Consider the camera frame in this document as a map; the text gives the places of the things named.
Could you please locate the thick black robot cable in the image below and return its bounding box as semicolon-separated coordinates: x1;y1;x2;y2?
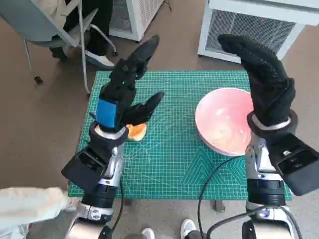
204;208;300;239

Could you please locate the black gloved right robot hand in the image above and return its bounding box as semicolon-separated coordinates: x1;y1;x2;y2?
217;34;297;127

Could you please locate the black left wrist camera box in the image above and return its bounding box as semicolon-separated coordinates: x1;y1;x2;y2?
61;147;108;194

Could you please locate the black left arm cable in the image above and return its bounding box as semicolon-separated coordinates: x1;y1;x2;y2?
109;180;125;232

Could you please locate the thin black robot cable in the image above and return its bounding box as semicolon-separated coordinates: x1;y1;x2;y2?
197;156;250;239

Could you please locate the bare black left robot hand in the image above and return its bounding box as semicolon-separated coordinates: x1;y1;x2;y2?
94;34;166;134

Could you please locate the white cabinet with red light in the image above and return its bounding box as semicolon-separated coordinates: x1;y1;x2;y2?
197;0;319;65

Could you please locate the person's foot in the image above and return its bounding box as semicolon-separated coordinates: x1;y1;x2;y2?
180;219;197;239
141;228;156;239

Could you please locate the white mesh cabinet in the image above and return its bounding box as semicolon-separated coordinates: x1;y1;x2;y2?
108;0;165;42

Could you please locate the pink bowl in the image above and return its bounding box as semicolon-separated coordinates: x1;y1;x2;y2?
195;87;254;157

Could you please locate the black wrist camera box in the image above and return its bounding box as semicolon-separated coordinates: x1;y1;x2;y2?
270;134;319;196
61;147;108;194

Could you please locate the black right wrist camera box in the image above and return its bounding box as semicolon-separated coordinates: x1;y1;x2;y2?
270;134;319;196

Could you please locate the green cutting mat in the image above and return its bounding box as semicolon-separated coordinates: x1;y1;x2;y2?
68;70;292;201

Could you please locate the long orange toy bread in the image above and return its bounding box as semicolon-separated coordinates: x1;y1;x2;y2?
126;122;148;142

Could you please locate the grey chair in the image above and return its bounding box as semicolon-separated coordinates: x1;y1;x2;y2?
0;0;118;95

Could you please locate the seated person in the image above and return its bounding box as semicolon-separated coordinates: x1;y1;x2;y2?
37;0;116;68

